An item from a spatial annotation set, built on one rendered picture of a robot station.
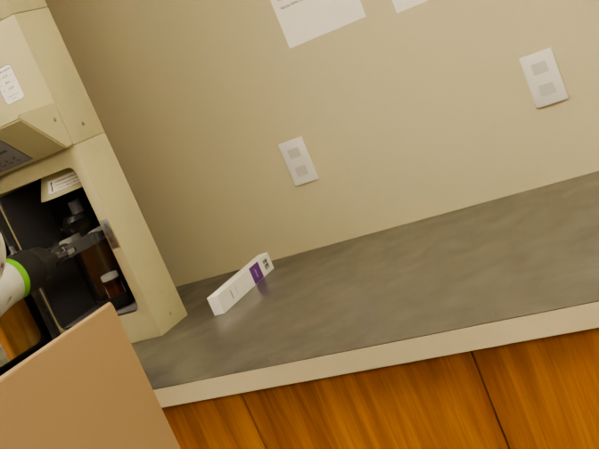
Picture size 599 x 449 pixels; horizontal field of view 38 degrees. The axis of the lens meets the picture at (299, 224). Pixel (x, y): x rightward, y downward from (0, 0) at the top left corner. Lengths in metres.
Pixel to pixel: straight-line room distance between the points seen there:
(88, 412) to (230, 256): 1.39
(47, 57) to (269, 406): 0.91
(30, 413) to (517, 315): 0.70
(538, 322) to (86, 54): 1.53
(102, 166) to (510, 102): 0.91
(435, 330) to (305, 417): 0.33
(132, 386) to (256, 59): 1.23
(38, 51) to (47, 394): 1.12
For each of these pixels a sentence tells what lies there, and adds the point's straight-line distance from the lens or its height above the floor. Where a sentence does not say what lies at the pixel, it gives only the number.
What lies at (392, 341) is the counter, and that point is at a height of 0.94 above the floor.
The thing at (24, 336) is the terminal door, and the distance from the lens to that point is 2.16.
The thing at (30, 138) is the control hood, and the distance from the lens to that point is 1.93.
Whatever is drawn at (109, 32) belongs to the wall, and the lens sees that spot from 2.38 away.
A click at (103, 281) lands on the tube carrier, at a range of 2.09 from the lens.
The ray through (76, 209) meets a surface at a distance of 2.10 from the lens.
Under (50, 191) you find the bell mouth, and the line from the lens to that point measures 2.07.
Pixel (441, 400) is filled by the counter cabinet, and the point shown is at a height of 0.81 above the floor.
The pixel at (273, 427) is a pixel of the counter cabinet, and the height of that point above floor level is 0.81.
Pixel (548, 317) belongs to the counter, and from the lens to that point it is 1.30.
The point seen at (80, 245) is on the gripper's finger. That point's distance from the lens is 1.99.
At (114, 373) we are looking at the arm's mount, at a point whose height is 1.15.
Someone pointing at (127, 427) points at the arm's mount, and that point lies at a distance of 1.07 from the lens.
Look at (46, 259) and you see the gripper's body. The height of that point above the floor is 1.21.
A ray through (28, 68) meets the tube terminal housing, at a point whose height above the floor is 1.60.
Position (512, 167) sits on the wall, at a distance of 2.01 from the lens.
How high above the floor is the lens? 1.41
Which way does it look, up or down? 11 degrees down
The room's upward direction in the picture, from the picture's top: 23 degrees counter-clockwise
